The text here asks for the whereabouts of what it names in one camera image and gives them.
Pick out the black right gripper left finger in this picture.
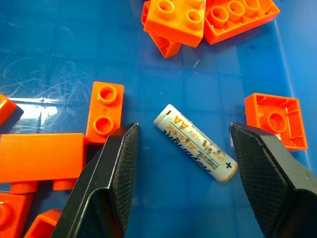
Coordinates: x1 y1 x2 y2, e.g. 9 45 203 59
51 122 140 238

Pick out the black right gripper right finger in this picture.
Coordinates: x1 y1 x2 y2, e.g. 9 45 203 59
228 122 317 238

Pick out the blue plastic bin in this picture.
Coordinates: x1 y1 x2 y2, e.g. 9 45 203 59
0 0 317 238

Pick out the orange square hollow building brick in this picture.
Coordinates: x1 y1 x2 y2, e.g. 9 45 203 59
244 93 308 152

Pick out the orange long building brick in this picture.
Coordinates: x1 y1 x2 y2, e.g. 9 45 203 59
0 132 87 195
203 0 281 46

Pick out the orange two-stud building brick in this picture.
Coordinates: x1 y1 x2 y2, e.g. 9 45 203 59
85 81 125 145

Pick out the white AA alkaline battery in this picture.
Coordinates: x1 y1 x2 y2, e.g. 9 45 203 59
153 104 239 183

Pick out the orange four-stud building brick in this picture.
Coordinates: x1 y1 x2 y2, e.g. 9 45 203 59
144 0 207 48

